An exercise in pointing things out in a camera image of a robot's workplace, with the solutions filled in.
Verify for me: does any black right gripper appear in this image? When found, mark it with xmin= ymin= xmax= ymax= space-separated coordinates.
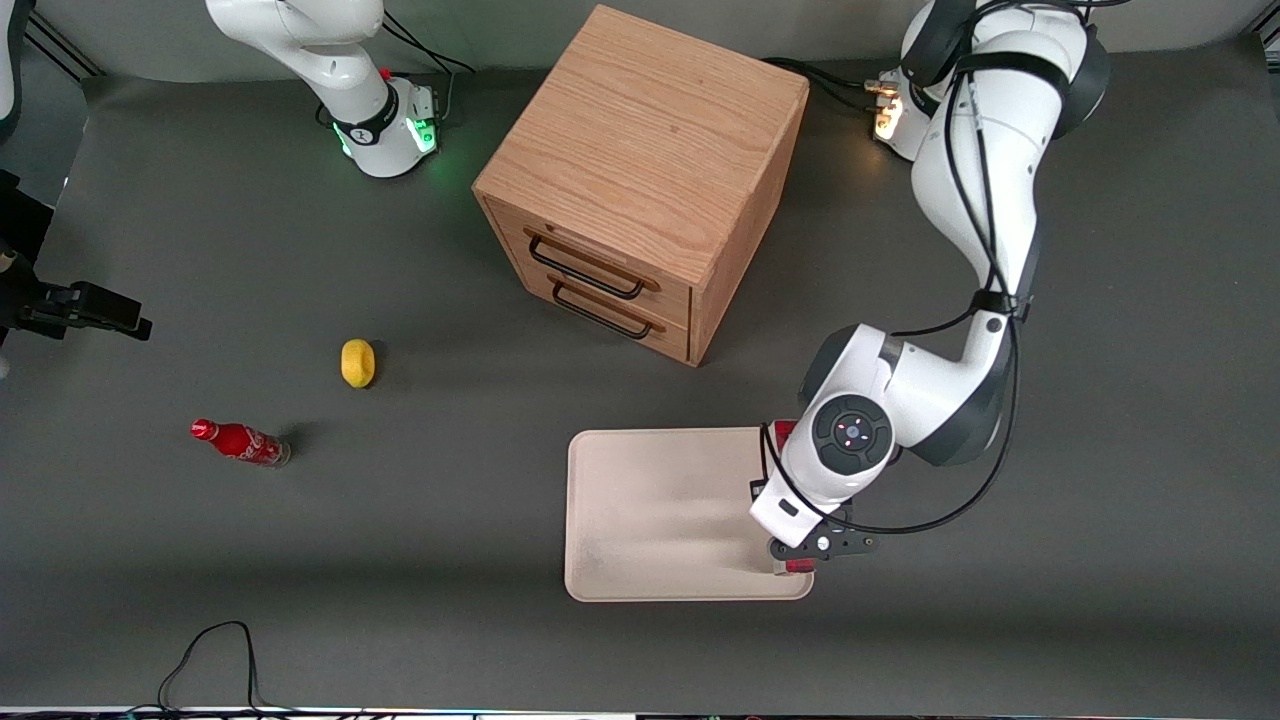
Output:
xmin=0 ymin=168 xmax=154 ymax=347

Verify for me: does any red cookie box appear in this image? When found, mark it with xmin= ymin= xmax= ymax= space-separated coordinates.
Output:
xmin=772 ymin=419 xmax=819 ymax=576

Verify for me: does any beige plastic tray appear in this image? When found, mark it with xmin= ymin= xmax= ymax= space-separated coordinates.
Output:
xmin=564 ymin=427 xmax=817 ymax=604

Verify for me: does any red cola bottle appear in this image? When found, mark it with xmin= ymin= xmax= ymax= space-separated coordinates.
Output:
xmin=189 ymin=417 xmax=293 ymax=470

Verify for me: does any yellow lemon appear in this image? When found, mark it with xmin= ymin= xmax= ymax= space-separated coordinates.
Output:
xmin=340 ymin=338 xmax=377 ymax=389

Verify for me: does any wooden lower drawer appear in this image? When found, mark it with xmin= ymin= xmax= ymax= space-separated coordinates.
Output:
xmin=512 ymin=262 xmax=693 ymax=365

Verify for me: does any wooden drawer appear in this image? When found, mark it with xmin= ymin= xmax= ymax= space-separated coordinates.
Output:
xmin=512 ymin=262 xmax=693 ymax=365
xmin=486 ymin=198 xmax=695 ymax=323

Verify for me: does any wooden upper drawer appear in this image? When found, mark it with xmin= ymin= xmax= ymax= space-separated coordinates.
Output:
xmin=486 ymin=198 xmax=695 ymax=323

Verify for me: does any wooden two-drawer cabinet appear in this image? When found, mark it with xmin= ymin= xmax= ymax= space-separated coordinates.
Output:
xmin=471 ymin=3 xmax=812 ymax=369

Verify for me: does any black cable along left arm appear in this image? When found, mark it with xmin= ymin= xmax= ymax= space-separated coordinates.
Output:
xmin=758 ymin=0 xmax=1133 ymax=537

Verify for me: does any black lower drawer handle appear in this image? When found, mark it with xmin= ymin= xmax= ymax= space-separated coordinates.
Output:
xmin=550 ymin=280 xmax=655 ymax=341

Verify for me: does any black drawer handle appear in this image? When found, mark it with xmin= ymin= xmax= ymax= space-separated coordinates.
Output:
xmin=550 ymin=280 xmax=655 ymax=341
xmin=525 ymin=230 xmax=648 ymax=301

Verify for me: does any black upper drawer handle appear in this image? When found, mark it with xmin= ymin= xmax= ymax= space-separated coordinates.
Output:
xmin=525 ymin=230 xmax=648 ymax=301

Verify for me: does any black looped table cable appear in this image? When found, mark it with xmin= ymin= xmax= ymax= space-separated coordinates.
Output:
xmin=156 ymin=620 xmax=303 ymax=718

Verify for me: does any black right arm base cable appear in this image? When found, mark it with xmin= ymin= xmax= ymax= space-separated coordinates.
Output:
xmin=378 ymin=8 xmax=478 ymax=127

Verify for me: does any black arm base cable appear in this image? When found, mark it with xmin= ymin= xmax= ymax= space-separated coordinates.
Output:
xmin=763 ymin=56 xmax=885 ymax=113
xmin=378 ymin=8 xmax=478 ymax=127

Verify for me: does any black left arm base cable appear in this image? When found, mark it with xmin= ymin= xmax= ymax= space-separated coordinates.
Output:
xmin=763 ymin=56 xmax=885 ymax=113

